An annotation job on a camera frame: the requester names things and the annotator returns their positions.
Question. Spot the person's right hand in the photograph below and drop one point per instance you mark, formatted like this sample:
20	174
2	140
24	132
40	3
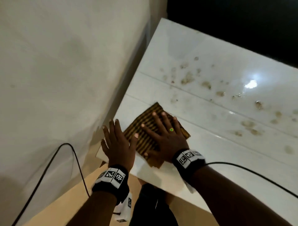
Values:
170	142

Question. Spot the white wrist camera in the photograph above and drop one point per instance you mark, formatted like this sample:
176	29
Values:
189	187
124	209

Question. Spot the brown checkered cloth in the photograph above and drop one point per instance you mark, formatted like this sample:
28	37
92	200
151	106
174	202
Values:
146	116

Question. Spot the black marker wristband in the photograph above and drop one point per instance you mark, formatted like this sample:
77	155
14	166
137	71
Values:
188	163
111	181

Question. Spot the white table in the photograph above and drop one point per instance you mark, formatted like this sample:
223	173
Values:
221	151

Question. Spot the person's left hand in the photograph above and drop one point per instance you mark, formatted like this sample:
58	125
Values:
120	151

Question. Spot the person's left forearm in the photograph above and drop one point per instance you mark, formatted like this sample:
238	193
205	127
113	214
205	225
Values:
93	211

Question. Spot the person's left leg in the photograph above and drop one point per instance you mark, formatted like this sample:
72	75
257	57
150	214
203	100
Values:
151	209

